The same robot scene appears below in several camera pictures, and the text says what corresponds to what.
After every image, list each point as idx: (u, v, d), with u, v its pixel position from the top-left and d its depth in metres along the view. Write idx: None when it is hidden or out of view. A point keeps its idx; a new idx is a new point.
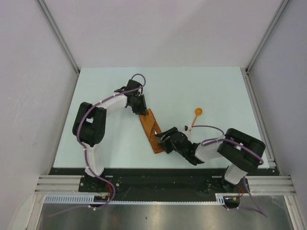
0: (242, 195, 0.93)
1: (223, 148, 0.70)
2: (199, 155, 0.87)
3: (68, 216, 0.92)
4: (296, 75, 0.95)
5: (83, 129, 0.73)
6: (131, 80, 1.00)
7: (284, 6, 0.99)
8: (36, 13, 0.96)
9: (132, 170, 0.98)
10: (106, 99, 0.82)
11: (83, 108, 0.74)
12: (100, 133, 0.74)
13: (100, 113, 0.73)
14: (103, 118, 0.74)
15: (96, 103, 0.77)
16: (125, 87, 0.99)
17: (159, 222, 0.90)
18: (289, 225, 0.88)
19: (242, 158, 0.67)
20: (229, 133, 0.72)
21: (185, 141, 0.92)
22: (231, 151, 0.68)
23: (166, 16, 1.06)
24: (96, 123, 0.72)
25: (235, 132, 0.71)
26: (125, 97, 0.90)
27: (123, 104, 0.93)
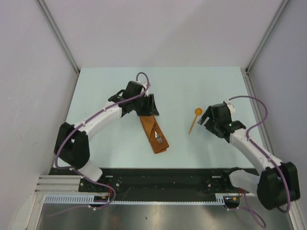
0: (242, 195, 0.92)
1: (270, 174, 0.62)
2: (234, 136, 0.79)
3: (68, 216, 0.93)
4: (296, 75, 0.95)
5: (63, 154, 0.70)
6: (131, 83, 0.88)
7: (284, 6, 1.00)
8: (36, 13, 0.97)
9: (132, 171, 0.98)
10: (91, 118, 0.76)
11: (64, 130, 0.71)
12: (81, 158, 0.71)
13: (80, 137, 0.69)
14: (85, 143, 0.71)
15: (78, 126, 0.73)
16: (124, 92, 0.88)
17: (158, 222, 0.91)
18: (289, 225, 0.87)
19: (275, 194, 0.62)
20: (286, 166, 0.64)
21: (223, 110, 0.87)
22: (274, 181, 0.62)
23: (165, 16, 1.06)
24: (77, 148, 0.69)
25: (293, 174, 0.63)
26: (119, 108, 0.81)
27: (120, 113, 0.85)
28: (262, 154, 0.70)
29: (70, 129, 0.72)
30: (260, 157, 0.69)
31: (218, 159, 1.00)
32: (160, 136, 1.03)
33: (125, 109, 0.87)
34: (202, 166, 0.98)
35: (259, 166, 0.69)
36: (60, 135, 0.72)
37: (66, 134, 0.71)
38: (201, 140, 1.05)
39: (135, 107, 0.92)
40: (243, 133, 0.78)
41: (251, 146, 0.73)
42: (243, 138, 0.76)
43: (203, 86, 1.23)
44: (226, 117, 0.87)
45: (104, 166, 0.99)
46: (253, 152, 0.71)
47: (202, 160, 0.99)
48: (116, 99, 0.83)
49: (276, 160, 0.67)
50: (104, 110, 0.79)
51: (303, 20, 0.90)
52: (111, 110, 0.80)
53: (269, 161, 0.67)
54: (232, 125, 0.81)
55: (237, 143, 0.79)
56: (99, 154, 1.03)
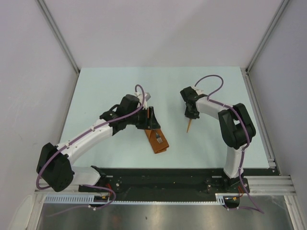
0: (242, 195, 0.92)
1: (222, 113, 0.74)
2: (197, 102, 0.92)
3: (68, 216, 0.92)
4: (296, 75, 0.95)
5: (43, 176, 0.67)
6: (124, 98, 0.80)
7: (284, 6, 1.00)
8: (36, 13, 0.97)
9: (132, 171, 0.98)
10: (76, 139, 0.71)
11: (46, 152, 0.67)
12: (62, 181, 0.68)
13: (61, 163, 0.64)
14: (67, 167, 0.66)
15: (61, 148, 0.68)
16: (118, 108, 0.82)
17: (158, 222, 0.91)
18: (289, 225, 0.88)
19: (231, 130, 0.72)
20: (237, 107, 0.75)
21: (189, 90, 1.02)
22: (228, 119, 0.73)
23: (165, 16, 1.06)
24: (57, 173, 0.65)
25: (243, 110, 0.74)
26: (110, 127, 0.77)
27: (111, 132, 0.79)
28: (219, 105, 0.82)
29: (53, 151, 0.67)
30: (218, 107, 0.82)
31: (218, 159, 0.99)
32: (160, 136, 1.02)
33: (117, 127, 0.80)
34: (201, 166, 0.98)
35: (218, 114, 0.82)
36: (42, 156, 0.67)
37: (48, 156, 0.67)
38: (201, 140, 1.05)
39: (130, 121, 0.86)
40: (204, 97, 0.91)
41: (210, 104, 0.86)
42: (205, 101, 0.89)
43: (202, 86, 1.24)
44: (192, 94, 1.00)
45: (104, 166, 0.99)
46: (212, 106, 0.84)
47: (201, 160, 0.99)
48: (108, 117, 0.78)
49: (229, 104, 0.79)
50: (93, 130, 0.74)
51: (302, 20, 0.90)
52: (100, 130, 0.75)
53: (223, 107, 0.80)
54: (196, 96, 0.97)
55: (202, 108, 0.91)
56: (99, 154, 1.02)
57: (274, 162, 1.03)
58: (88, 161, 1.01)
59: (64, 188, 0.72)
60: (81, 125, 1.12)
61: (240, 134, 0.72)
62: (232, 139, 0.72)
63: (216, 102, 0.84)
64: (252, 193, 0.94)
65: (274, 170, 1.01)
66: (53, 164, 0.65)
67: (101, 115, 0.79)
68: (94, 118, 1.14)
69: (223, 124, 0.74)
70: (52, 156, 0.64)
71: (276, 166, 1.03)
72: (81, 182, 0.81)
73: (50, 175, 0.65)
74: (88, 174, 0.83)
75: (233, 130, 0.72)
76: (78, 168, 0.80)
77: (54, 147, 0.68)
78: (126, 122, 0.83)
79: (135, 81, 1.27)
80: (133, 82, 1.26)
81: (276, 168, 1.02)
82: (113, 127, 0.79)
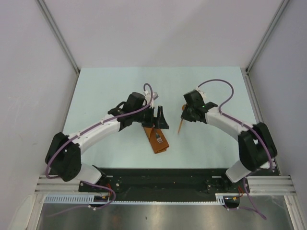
0: (242, 195, 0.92)
1: (245, 135, 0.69)
2: (208, 115, 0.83)
3: (68, 216, 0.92)
4: (296, 74, 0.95)
5: (53, 165, 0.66)
6: (132, 96, 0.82)
7: (284, 6, 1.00)
8: (36, 13, 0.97)
9: (132, 171, 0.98)
10: (88, 130, 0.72)
11: (57, 140, 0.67)
12: (71, 171, 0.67)
13: (72, 150, 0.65)
14: (77, 155, 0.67)
15: (73, 137, 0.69)
16: (124, 104, 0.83)
17: (158, 222, 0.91)
18: (289, 225, 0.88)
19: (254, 153, 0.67)
20: (258, 127, 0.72)
21: (196, 96, 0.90)
22: (250, 142, 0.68)
23: (165, 16, 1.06)
24: (68, 161, 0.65)
25: (265, 132, 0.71)
26: (117, 122, 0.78)
27: (118, 127, 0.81)
28: (235, 122, 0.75)
29: (64, 140, 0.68)
30: (234, 124, 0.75)
31: (218, 158, 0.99)
32: (160, 136, 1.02)
33: (124, 123, 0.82)
34: (201, 166, 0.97)
35: (235, 133, 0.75)
36: (53, 145, 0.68)
37: (59, 145, 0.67)
38: (201, 140, 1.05)
39: (136, 119, 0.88)
40: (216, 110, 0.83)
41: (225, 119, 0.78)
42: (217, 114, 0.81)
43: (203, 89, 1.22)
44: (199, 100, 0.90)
45: (104, 166, 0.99)
46: (228, 122, 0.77)
47: (202, 160, 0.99)
48: (115, 113, 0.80)
49: (249, 124, 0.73)
50: (102, 123, 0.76)
51: (303, 20, 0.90)
52: (108, 123, 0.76)
53: (242, 126, 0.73)
54: (205, 106, 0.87)
55: (214, 121, 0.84)
56: (99, 154, 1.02)
57: (274, 162, 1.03)
58: (88, 161, 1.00)
59: (71, 179, 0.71)
60: (81, 125, 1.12)
61: (262, 157, 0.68)
62: (253, 162, 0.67)
63: (232, 118, 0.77)
64: (252, 193, 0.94)
65: (274, 170, 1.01)
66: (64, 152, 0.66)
67: (109, 110, 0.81)
68: (94, 118, 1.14)
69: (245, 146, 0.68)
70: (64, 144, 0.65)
71: (276, 166, 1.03)
72: (83, 179, 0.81)
73: (60, 163, 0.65)
74: (89, 171, 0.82)
75: (256, 153, 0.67)
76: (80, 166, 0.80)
77: (65, 136, 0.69)
78: (131, 119, 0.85)
79: (135, 82, 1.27)
80: (133, 82, 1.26)
81: (276, 168, 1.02)
82: (121, 122, 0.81)
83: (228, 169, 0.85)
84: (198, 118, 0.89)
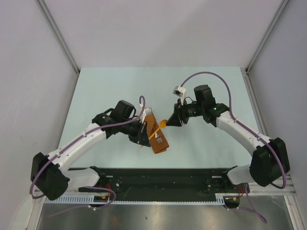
0: (242, 194, 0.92)
1: (261, 152, 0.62)
2: (221, 120, 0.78)
3: (68, 216, 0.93)
4: (296, 75, 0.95)
5: (38, 185, 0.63)
6: (121, 102, 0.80)
7: (284, 6, 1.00)
8: (36, 14, 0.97)
9: (132, 171, 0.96)
10: (67, 146, 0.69)
11: (37, 162, 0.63)
12: (55, 192, 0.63)
13: (52, 172, 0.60)
14: (59, 177, 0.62)
15: (53, 158, 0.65)
16: (113, 111, 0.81)
17: (158, 222, 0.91)
18: (289, 225, 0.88)
19: (268, 171, 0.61)
20: (275, 142, 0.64)
21: (208, 94, 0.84)
22: (265, 157, 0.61)
23: (166, 16, 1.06)
24: (49, 183, 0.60)
25: (282, 148, 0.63)
26: (101, 132, 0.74)
27: (104, 136, 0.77)
28: (251, 134, 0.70)
29: (43, 161, 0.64)
30: (249, 136, 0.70)
31: (218, 158, 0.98)
32: (160, 136, 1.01)
33: (111, 130, 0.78)
34: (201, 166, 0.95)
35: (248, 145, 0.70)
36: (34, 167, 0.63)
37: (40, 166, 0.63)
38: (201, 140, 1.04)
39: (122, 130, 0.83)
40: (229, 116, 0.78)
41: (239, 128, 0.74)
42: (230, 121, 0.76)
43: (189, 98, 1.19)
44: (210, 100, 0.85)
45: (104, 166, 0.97)
46: (242, 133, 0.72)
47: (202, 161, 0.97)
48: (100, 119, 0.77)
49: (266, 139, 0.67)
50: (85, 135, 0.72)
51: (303, 19, 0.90)
52: (91, 135, 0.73)
53: (258, 140, 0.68)
54: (217, 109, 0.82)
55: (225, 128, 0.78)
56: (98, 155, 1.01)
57: None
58: (88, 162, 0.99)
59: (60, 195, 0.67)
60: (81, 126, 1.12)
61: (275, 176, 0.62)
62: (265, 179, 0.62)
63: (249, 128, 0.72)
64: (252, 193, 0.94)
65: None
66: (45, 174, 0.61)
67: (94, 118, 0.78)
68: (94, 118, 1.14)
69: (259, 164, 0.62)
70: (43, 166, 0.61)
71: None
72: (81, 184, 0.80)
73: (43, 184, 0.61)
74: (84, 175, 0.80)
75: (270, 171, 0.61)
76: (73, 174, 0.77)
77: (45, 157, 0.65)
78: (116, 129, 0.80)
79: (135, 82, 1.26)
80: (133, 82, 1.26)
81: None
82: (107, 130, 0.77)
83: (230, 171, 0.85)
84: (208, 120, 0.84)
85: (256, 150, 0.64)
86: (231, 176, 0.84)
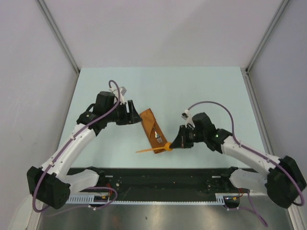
0: (242, 195, 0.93)
1: (274, 175, 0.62)
2: (226, 147, 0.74)
3: (69, 216, 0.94)
4: (296, 75, 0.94)
5: (40, 197, 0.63)
6: (100, 95, 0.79)
7: (284, 6, 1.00)
8: (36, 14, 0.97)
9: (131, 170, 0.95)
10: (58, 154, 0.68)
11: (31, 177, 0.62)
12: (60, 198, 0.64)
13: (50, 182, 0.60)
14: (59, 183, 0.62)
15: (47, 168, 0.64)
16: (94, 107, 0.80)
17: (158, 222, 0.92)
18: (289, 225, 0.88)
19: (286, 191, 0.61)
20: (285, 161, 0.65)
21: (207, 121, 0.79)
22: (280, 179, 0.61)
23: (166, 16, 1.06)
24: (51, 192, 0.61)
25: (293, 166, 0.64)
26: (89, 131, 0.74)
27: (93, 133, 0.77)
28: (259, 156, 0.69)
29: (39, 174, 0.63)
30: (259, 160, 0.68)
31: (218, 158, 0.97)
32: (160, 136, 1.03)
33: (99, 126, 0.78)
34: (201, 166, 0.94)
35: (261, 170, 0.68)
36: (30, 182, 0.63)
37: (36, 179, 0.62)
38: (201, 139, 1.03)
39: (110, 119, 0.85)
40: (232, 141, 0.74)
41: (246, 153, 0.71)
42: (235, 146, 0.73)
43: (184, 104, 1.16)
44: (210, 128, 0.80)
45: (104, 166, 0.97)
46: (251, 157, 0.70)
47: (201, 160, 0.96)
48: (84, 119, 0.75)
49: (276, 160, 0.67)
50: (73, 139, 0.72)
51: (302, 20, 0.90)
52: (80, 136, 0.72)
53: (268, 162, 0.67)
54: (219, 135, 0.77)
55: (231, 153, 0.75)
56: (98, 155, 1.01)
57: None
58: (87, 162, 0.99)
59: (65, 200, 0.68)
60: None
61: (294, 194, 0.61)
62: (285, 200, 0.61)
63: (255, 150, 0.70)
64: (252, 193, 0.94)
65: None
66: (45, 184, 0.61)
67: (77, 120, 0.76)
68: None
69: (276, 186, 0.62)
70: (40, 179, 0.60)
71: None
72: (84, 186, 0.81)
73: (45, 194, 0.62)
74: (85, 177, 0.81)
75: (288, 191, 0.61)
76: (72, 179, 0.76)
77: (39, 170, 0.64)
78: (105, 120, 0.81)
79: (135, 82, 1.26)
80: (133, 82, 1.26)
81: None
82: (94, 127, 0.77)
83: (232, 175, 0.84)
84: (213, 148, 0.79)
85: (269, 174, 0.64)
86: (232, 176, 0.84)
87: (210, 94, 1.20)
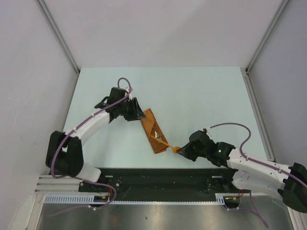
0: (242, 195, 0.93)
1: (290, 186, 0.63)
2: (232, 162, 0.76)
3: (69, 216, 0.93)
4: (296, 75, 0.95)
5: (58, 162, 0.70)
6: (113, 89, 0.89)
7: (284, 6, 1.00)
8: (36, 14, 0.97)
9: (132, 170, 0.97)
10: (82, 124, 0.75)
11: (55, 140, 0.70)
12: (76, 165, 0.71)
13: (72, 144, 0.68)
14: (79, 148, 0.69)
15: (70, 132, 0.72)
16: (108, 98, 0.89)
17: (158, 222, 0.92)
18: (289, 225, 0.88)
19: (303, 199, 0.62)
20: (295, 169, 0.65)
21: (205, 139, 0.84)
22: (296, 190, 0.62)
23: (166, 16, 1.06)
24: (71, 156, 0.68)
25: (304, 171, 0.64)
26: (106, 114, 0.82)
27: (107, 120, 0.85)
28: (270, 168, 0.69)
29: (61, 138, 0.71)
30: (270, 171, 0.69)
31: None
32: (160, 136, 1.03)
33: (113, 115, 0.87)
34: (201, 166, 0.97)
35: (274, 181, 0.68)
36: (52, 145, 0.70)
37: (58, 143, 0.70)
38: None
39: (121, 111, 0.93)
40: (238, 155, 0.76)
41: (255, 166, 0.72)
42: (242, 160, 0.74)
43: (184, 104, 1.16)
44: (210, 144, 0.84)
45: (104, 166, 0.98)
46: (261, 169, 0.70)
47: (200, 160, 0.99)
48: (101, 107, 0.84)
49: (286, 168, 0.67)
50: (93, 117, 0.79)
51: (303, 20, 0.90)
52: (99, 115, 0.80)
53: (280, 172, 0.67)
54: (222, 150, 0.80)
55: (239, 167, 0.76)
56: (98, 155, 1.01)
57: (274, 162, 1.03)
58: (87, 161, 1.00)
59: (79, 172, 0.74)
60: None
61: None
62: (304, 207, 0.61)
63: (265, 163, 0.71)
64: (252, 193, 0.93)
65: None
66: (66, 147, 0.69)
67: (95, 106, 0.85)
68: None
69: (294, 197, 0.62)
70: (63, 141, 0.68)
71: None
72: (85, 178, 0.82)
73: (64, 159, 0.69)
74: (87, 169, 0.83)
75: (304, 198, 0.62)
76: None
77: (63, 134, 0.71)
78: (118, 110, 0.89)
79: (135, 82, 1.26)
80: (133, 82, 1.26)
81: None
82: (110, 114, 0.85)
83: (235, 177, 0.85)
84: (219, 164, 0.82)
85: (285, 186, 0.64)
86: (235, 179, 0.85)
87: (210, 94, 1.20)
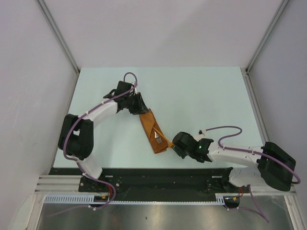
0: (242, 195, 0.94)
1: (264, 165, 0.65)
2: (212, 154, 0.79)
3: (68, 216, 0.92)
4: (296, 74, 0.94)
5: (69, 143, 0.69)
6: (121, 82, 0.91)
7: (285, 5, 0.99)
8: (36, 14, 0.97)
9: (133, 170, 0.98)
10: (93, 109, 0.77)
11: (68, 121, 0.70)
12: (87, 148, 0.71)
13: (86, 125, 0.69)
14: (91, 131, 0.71)
15: (82, 115, 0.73)
16: (115, 91, 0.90)
17: (158, 222, 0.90)
18: (289, 225, 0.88)
19: (281, 176, 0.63)
20: (268, 147, 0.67)
21: (186, 138, 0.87)
22: (269, 167, 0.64)
23: (166, 16, 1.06)
24: (82, 137, 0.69)
25: (276, 149, 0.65)
26: (115, 103, 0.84)
27: (114, 110, 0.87)
28: (244, 152, 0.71)
29: (74, 120, 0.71)
30: (245, 155, 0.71)
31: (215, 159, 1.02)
32: (159, 136, 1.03)
33: (120, 106, 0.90)
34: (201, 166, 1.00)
35: (249, 164, 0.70)
36: (65, 127, 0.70)
37: (72, 125, 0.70)
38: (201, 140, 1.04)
39: (127, 104, 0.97)
40: (216, 146, 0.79)
41: (230, 153, 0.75)
42: (220, 151, 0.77)
43: (184, 104, 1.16)
44: (192, 143, 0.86)
45: (104, 166, 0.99)
46: (237, 155, 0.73)
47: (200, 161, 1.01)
48: (110, 97, 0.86)
49: (259, 149, 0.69)
50: (103, 104, 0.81)
51: (303, 20, 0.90)
52: (108, 104, 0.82)
53: (254, 154, 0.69)
54: (202, 145, 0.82)
55: (219, 158, 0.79)
56: (98, 155, 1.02)
57: None
58: None
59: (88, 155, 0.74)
60: None
61: (288, 175, 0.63)
62: (284, 184, 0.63)
63: (240, 147, 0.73)
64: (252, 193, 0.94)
65: None
66: (80, 128, 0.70)
67: (104, 96, 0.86)
68: None
69: (270, 175, 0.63)
70: (77, 121, 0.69)
71: None
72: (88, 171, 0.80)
73: (76, 140, 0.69)
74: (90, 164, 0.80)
75: (283, 175, 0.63)
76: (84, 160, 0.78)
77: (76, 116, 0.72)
78: (125, 102, 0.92)
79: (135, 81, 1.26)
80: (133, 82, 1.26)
81: None
82: (117, 105, 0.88)
83: (231, 176, 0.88)
84: (203, 159, 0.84)
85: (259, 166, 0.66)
86: (231, 177, 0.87)
87: (209, 94, 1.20)
